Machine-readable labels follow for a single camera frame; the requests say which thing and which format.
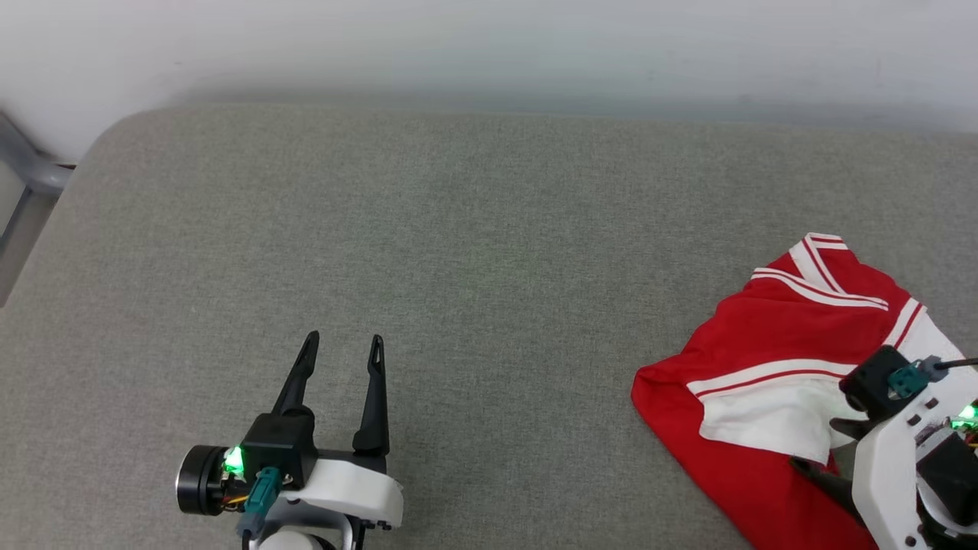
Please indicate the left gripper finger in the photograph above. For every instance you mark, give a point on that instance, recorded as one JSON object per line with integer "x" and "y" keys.
{"x": 289, "y": 401}
{"x": 374, "y": 420}

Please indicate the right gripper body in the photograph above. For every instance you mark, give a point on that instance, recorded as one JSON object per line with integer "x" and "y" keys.
{"x": 886, "y": 473}

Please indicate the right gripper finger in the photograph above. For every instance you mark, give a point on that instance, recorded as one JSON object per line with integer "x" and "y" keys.
{"x": 833, "y": 485}
{"x": 852, "y": 428}

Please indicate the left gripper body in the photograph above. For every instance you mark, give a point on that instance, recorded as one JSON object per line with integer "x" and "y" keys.
{"x": 351, "y": 485}

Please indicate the red and white shirt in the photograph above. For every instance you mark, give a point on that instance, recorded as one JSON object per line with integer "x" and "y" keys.
{"x": 764, "y": 344}

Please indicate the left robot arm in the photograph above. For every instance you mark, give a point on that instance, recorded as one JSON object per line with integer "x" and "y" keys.
{"x": 294, "y": 541}

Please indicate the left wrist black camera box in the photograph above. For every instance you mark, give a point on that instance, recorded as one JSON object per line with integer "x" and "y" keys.
{"x": 279, "y": 447}

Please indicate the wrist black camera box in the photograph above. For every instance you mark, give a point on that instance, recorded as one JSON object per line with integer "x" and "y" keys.
{"x": 871, "y": 382}
{"x": 279, "y": 447}

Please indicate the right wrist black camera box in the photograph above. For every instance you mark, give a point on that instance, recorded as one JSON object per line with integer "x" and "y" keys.
{"x": 871, "y": 382}

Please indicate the grey metal frame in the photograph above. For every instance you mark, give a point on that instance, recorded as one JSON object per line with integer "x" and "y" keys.
{"x": 38, "y": 174}

